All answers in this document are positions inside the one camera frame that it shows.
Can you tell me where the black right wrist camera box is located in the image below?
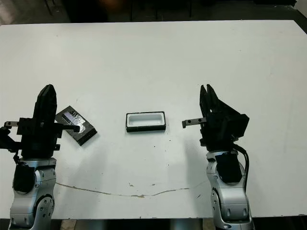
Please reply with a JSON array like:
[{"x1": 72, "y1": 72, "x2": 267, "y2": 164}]
[{"x1": 224, "y1": 112, "x2": 250, "y2": 144}]

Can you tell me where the black box lid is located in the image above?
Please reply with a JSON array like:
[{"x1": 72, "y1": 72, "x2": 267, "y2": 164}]
[{"x1": 54, "y1": 105, "x2": 98, "y2": 146}]

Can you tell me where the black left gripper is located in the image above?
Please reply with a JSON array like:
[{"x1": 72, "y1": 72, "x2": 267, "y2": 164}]
[{"x1": 3, "y1": 84, "x2": 80, "y2": 159}]

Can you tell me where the grey robot left leg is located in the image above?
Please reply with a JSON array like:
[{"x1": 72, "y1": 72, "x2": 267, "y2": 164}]
[{"x1": 76, "y1": 219, "x2": 107, "y2": 230}]

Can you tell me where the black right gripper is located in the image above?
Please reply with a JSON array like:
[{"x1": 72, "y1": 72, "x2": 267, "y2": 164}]
[{"x1": 181, "y1": 84, "x2": 240, "y2": 153}]

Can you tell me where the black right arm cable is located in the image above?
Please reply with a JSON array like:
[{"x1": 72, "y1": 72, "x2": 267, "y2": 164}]
[{"x1": 234, "y1": 143, "x2": 250, "y2": 192}]

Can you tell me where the grey robot leg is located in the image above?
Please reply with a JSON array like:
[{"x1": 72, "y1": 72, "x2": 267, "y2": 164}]
[
  {"x1": 173, "y1": 219, "x2": 204, "y2": 230},
  {"x1": 76, "y1": 219, "x2": 107, "y2": 230}
]

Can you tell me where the black rectangular camera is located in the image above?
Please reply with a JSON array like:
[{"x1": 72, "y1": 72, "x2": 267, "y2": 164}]
[{"x1": 59, "y1": 109, "x2": 91, "y2": 135}]

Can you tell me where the grey robot right leg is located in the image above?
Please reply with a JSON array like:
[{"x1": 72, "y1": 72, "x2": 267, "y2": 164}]
[{"x1": 173, "y1": 219, "x2": 204, "y2": 230}]

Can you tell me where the black box with white insert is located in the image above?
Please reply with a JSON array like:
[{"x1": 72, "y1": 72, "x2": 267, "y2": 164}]
[{"x1": 125, "y1": 110, "x2": 166, "y2": 134}]

